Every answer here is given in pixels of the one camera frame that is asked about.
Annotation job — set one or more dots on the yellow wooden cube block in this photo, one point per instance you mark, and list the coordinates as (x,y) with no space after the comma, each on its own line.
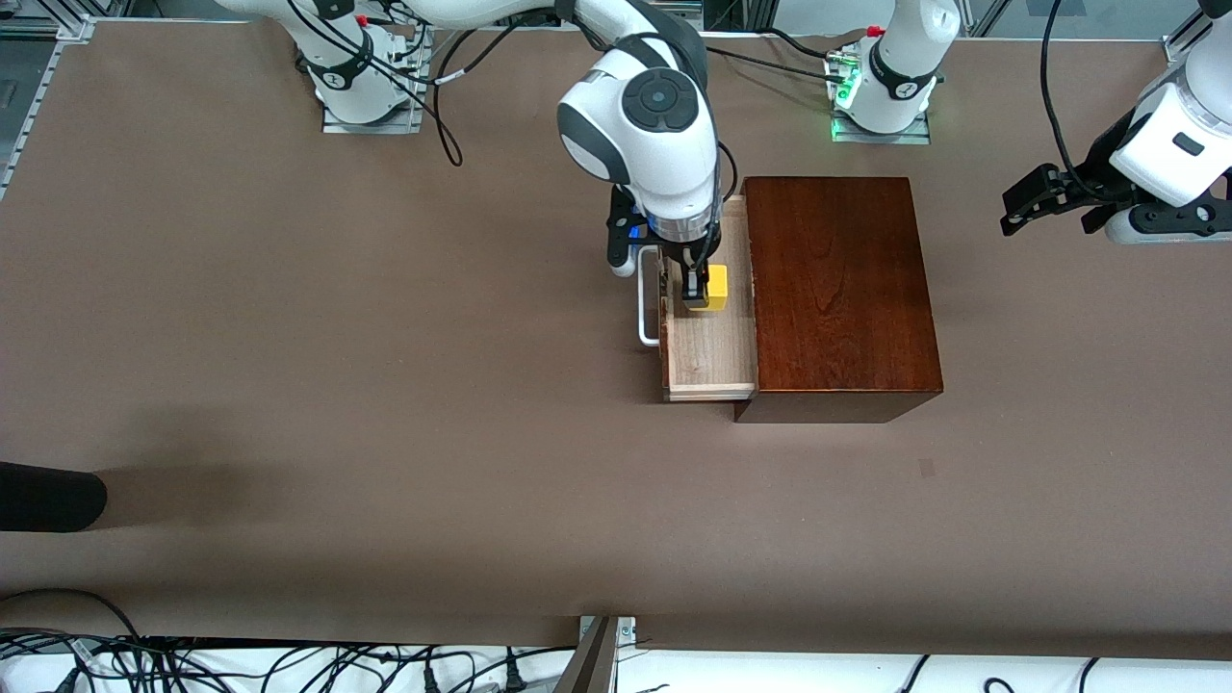
(718,289)

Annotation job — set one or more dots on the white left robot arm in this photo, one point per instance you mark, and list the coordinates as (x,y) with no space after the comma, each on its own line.
(905,67)

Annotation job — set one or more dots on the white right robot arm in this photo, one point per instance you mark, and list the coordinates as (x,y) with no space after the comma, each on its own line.
(654,106)

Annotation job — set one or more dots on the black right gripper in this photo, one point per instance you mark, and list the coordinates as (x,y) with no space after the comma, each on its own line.
(689,257)

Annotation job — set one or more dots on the aluminium corner frame profile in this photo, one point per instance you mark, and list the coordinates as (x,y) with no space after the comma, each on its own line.
(1179,50)

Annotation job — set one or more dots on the aluminium table edge rail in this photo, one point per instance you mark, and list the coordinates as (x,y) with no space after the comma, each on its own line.
(34,106)

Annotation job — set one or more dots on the dark brown wooden cabinet box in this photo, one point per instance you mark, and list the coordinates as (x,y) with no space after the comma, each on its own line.
(837,289)

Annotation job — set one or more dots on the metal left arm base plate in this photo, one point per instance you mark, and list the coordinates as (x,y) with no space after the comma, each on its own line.
(881,138)

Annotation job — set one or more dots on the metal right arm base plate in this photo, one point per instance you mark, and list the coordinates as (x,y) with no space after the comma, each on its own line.
(371,127)

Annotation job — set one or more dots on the grey metal camera post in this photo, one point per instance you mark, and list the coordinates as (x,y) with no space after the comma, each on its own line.
(592,664)

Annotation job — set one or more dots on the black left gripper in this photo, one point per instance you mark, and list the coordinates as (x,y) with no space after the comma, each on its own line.
(1100,174)

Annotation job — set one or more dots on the brown table cover mat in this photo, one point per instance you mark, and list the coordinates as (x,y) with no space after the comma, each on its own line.
(385,433)

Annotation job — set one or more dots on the small metal mounting bracket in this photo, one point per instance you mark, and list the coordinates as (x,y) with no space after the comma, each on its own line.
(628,630)

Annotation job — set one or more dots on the black ribbed foam cylinder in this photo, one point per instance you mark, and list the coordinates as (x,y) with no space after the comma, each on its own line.
(48,498)

